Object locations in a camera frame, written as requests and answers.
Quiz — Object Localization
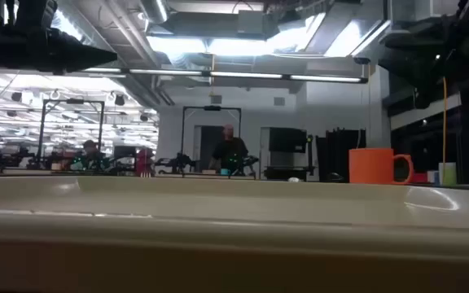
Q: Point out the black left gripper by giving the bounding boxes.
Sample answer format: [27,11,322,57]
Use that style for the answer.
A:
[49,28,118,76]

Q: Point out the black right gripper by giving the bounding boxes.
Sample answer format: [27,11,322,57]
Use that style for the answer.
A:
[379,38,459,89]

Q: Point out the orange mug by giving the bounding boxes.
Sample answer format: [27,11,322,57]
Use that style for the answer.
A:
[348,147,415,186]

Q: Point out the beige plastic tray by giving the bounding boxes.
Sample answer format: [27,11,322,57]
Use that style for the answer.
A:
[0,174,469,293]

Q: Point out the person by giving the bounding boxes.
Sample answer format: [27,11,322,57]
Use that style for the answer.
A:
[208,123,250,175]
[70,139,112,172]

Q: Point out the green and white cup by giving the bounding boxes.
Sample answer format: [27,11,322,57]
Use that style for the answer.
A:
[438,162,458,186]

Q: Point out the red object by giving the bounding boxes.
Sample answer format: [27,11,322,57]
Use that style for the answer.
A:
[135,147,156,177]

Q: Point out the black curtain panel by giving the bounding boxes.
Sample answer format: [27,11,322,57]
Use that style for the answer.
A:
[315,128,367,183]

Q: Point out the long linear ceiling light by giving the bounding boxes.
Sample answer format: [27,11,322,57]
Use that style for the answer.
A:
[82,67,369,85]

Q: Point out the black monitor on stand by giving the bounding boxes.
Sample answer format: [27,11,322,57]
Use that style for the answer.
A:
[263,126,318,181]

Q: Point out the grey ceiling box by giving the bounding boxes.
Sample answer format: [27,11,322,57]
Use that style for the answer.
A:
[237,10,265,36]

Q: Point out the silver round duct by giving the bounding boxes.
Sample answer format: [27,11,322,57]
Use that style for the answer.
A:
[138,0,171,24]

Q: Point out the black rig frame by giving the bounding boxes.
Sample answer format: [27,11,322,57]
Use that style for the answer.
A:
[36,98,106,168]
[180,105,243,177]

